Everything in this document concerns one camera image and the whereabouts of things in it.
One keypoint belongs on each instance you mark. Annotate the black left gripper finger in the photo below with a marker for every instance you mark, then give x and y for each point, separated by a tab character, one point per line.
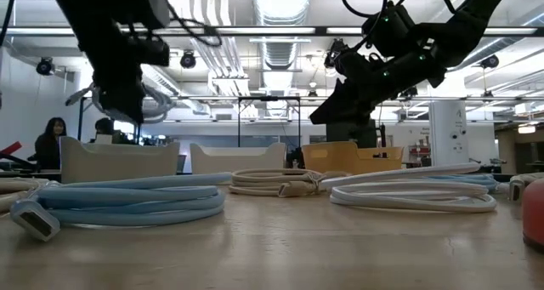
115	105
135	109

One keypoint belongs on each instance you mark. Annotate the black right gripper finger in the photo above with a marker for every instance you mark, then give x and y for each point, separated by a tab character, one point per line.
333	107
355	113

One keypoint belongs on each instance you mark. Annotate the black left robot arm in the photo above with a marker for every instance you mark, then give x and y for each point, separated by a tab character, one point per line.
85	9

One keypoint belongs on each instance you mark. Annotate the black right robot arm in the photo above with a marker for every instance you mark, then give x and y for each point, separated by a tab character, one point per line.
476	22

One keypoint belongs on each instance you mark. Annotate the dark box-shaped equipment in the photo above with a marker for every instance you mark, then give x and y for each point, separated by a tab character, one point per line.
353	134

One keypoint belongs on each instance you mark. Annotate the person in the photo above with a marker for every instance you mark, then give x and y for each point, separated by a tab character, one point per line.
104	126
50	147

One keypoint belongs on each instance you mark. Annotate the black ceiling spotlight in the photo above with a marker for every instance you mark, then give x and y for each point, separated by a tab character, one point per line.
490	61
44	66
188	60

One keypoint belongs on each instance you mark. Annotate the white pillar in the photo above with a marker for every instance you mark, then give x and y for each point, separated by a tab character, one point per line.
448	132

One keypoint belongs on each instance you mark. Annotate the long ceiling light strip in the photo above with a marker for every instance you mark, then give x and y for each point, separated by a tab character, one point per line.
263	30

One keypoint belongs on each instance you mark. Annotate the white plastic bin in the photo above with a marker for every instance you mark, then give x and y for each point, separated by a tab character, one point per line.
238	160

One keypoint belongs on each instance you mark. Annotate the red angled bar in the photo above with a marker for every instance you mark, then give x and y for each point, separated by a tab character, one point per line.
10	148

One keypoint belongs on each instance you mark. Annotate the red desk lamp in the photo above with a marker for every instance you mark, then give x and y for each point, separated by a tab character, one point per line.
533	213

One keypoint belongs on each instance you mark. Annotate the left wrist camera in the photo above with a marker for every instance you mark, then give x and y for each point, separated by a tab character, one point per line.
151	52

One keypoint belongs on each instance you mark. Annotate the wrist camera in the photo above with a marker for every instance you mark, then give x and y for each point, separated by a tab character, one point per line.
151	52
389	30

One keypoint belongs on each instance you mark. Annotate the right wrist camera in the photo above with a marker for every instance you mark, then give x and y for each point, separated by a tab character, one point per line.
389	30

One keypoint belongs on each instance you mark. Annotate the black metal stand frame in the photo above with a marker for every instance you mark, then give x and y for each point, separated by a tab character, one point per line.
269	98

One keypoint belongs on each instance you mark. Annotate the silver ceiling duct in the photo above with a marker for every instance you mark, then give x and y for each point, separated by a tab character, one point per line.
280	9

